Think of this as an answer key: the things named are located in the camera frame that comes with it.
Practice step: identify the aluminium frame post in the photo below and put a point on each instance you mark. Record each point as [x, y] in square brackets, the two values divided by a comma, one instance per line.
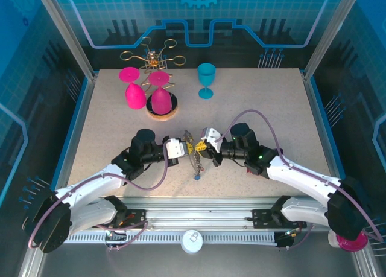
[328, 32]
[69, 32]

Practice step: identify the aluminium frame side rail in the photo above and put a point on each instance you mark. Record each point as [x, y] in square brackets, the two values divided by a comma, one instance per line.
[321, 123]
[77, 123]

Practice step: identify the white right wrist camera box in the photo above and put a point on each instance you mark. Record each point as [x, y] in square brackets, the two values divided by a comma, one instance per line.
[211, 135]

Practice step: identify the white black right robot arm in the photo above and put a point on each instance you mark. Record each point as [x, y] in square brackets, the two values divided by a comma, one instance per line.
[301, 176]

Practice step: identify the blue key tag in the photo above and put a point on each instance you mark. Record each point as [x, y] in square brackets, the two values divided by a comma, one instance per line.
[197, 177]

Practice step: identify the large grey keyring plate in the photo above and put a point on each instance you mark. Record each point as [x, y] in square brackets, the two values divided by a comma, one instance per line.
[187, 135]

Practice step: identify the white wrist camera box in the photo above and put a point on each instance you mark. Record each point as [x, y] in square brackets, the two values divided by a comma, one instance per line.
[211, 135]
[175, 148]

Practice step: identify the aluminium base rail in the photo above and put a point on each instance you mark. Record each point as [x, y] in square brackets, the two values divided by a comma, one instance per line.
[196, 216]

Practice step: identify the pink plastic cup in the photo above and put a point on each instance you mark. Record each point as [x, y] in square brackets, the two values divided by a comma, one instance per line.
[351, 243]

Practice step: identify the pink plastic wine glass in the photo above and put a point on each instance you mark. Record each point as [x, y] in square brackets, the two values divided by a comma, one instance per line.
[160, 100]
[134, 97]

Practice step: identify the small white cup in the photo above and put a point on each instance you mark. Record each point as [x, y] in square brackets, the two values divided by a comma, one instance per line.
[332, 240]

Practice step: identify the teal plastic wine glass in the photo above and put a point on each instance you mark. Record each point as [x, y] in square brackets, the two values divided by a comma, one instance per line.
[206, 73]

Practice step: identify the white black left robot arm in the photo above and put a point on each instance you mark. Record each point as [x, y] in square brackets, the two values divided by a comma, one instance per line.
[90, 183]

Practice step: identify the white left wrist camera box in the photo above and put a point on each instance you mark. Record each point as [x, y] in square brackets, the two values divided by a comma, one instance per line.
[175, 148]

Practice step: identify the round cork rack base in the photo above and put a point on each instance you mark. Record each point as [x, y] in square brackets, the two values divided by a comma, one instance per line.
[163, 116]

